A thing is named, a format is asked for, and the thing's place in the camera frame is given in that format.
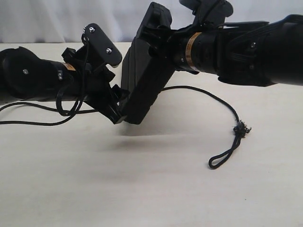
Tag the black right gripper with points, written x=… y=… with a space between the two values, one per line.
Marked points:
x=167 y=43

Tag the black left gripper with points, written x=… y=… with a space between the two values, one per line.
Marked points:
x=86 y=85

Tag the black plastic carrying case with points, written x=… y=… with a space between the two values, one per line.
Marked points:
x=144 y=74

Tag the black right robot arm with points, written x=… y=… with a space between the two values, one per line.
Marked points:
x=255 y=53

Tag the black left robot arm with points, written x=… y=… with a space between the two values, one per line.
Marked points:
x=26 y=77

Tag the white curtain backdrop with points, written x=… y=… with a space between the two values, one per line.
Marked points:
x=62 y=21

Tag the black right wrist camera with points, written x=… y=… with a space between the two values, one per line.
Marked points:
x=208 y=12

